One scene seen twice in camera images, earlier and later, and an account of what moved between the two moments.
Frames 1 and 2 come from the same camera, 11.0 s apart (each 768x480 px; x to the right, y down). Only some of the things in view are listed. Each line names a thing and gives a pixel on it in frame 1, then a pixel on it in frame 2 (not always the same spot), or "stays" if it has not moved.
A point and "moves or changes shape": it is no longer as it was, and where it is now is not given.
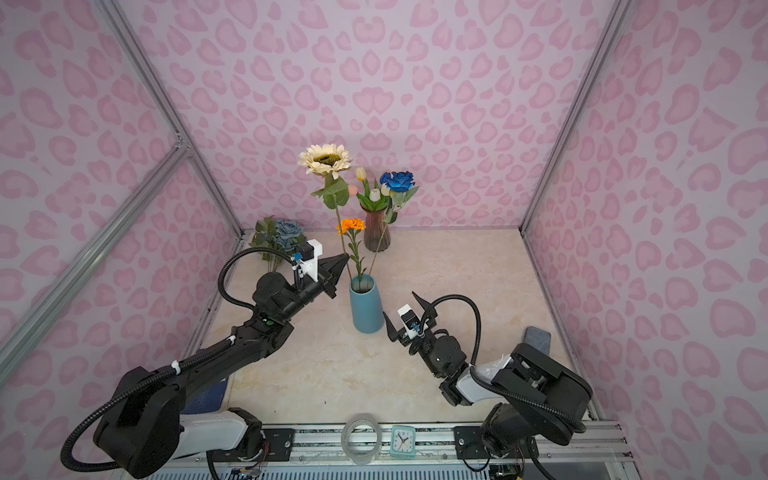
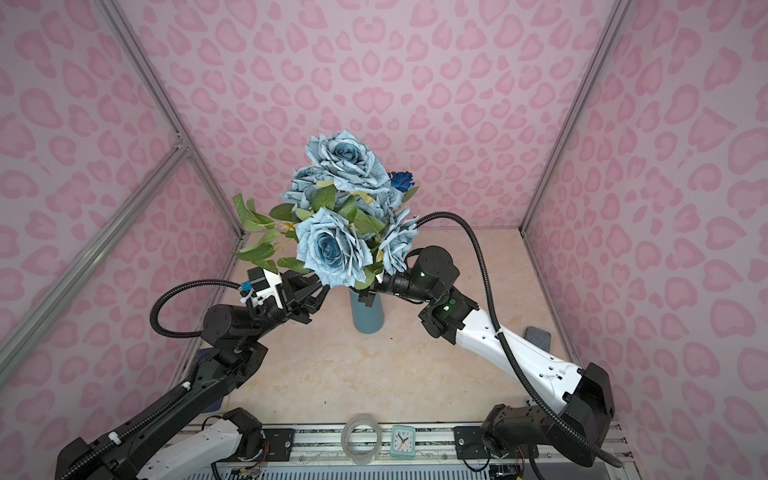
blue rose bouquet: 277,234 moves or changes shape
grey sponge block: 538,339 stays
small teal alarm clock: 403,442 stays
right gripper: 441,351 → 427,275
